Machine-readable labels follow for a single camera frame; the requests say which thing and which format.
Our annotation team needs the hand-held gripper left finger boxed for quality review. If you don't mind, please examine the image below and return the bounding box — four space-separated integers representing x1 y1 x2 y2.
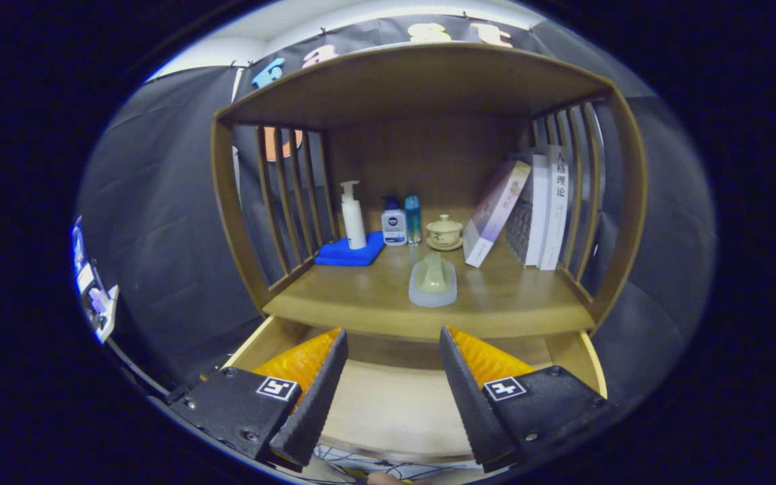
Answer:
167 327 350 472

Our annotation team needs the white pump bottle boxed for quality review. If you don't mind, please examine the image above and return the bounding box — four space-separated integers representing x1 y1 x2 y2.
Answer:
339 180 368 251

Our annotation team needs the cream lidded teacup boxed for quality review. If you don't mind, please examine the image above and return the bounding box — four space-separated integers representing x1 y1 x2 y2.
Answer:
426 214 464 252

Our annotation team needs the slim teal bottle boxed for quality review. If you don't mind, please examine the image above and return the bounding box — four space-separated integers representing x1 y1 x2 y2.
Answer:
405 195 422 246

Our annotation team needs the grey patterned book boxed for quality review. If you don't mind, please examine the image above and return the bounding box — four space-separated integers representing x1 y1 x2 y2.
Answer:
504 175 537 265

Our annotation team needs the blue wall poster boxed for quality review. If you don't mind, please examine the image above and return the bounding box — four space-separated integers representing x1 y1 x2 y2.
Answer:
70 216 121 344

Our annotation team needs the pale green soap dish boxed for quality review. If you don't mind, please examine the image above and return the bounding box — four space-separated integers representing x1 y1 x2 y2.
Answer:
408 251 458 308

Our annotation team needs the wooden drawer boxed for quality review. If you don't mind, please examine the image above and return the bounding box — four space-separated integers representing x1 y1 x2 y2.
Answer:
223 317 610 465

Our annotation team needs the white book with black print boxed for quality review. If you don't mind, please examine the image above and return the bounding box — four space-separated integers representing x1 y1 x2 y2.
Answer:
540 145 572 271

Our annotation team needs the white lotion bottle blue cap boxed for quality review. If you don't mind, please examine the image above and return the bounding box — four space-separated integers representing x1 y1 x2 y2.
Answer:
381 195 408 247

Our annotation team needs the wooden countertop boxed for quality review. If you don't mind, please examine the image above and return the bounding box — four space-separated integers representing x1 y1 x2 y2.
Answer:
262 232 596 341

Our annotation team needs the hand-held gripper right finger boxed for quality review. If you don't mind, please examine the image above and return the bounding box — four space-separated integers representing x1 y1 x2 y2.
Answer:
439 325 611 474

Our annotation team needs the pink and white book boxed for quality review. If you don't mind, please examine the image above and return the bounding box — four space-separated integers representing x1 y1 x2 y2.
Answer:
462 160 532 269

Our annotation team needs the blue folded cloth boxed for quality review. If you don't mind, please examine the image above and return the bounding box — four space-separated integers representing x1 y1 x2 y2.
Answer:
313 231 387 267

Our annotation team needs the black backdrop cloth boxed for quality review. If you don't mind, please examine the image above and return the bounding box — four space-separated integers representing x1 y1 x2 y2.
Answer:
75 13 715 405

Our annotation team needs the wooden cabinet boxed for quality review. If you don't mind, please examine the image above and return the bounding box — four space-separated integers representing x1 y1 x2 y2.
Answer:
209 42 650 472

